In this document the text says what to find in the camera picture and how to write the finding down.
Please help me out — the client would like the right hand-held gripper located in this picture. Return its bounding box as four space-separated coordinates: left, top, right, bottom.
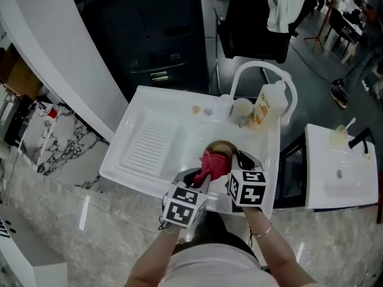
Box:
224 149 269 214

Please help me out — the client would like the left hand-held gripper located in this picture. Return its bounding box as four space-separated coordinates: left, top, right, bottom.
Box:
161 167 213 230

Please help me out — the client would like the red cloth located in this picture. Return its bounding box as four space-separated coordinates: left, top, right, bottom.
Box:
199 149 232 188

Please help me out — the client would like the brown bowl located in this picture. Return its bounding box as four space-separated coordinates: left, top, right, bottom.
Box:
203 140 239 169

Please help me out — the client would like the person's left forearm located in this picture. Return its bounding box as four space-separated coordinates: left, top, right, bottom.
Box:
124 224 182 287

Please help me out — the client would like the person's right forearm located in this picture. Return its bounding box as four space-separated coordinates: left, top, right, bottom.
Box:
241 206 318 287

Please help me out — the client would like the black washbasin stand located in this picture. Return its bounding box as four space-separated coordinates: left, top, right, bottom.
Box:
273 133 308 210

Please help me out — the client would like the white mug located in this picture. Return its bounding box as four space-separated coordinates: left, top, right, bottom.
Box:
230 97 254 129

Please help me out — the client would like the white sink with drainboard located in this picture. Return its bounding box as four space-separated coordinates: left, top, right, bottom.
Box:
99 85 282 221

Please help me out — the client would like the detergent bottle with orange label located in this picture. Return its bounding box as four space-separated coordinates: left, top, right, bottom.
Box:
249 81 288 131

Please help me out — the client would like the person's white shirt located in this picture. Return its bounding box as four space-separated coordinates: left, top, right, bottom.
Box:
158 243 330 287

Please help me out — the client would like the translucent cup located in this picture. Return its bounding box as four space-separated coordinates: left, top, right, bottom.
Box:
328 124 349 149

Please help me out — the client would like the white washbasin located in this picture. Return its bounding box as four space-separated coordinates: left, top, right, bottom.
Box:
304 123 379 210

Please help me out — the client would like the white curved faucet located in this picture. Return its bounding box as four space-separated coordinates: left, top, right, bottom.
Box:
220 60 299 127

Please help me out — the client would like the black faucet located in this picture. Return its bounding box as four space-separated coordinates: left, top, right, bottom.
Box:
348 127 376 155

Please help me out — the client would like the marble slab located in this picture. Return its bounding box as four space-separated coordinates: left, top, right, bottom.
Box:
17 100 110 191

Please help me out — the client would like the black chair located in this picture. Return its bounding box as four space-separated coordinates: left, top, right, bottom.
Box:
212 0 318 95

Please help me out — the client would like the black cabinet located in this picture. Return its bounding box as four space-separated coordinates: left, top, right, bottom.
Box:
71 0 210 103

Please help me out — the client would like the red cup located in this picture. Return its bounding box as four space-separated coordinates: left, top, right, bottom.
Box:
44 105 59 120

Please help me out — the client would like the white garment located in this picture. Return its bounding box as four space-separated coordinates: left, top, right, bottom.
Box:
265 0 306 34

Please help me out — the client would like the red tripod stand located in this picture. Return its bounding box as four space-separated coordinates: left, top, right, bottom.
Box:
304 0 344 53

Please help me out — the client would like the white box cabinet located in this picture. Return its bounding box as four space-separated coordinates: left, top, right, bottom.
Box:
0 204 68 287

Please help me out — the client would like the cardboard box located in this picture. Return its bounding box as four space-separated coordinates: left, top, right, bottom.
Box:
0 45 42 97

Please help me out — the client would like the thin metal bracelet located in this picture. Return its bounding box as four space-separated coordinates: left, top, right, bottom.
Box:
250 223 273 239

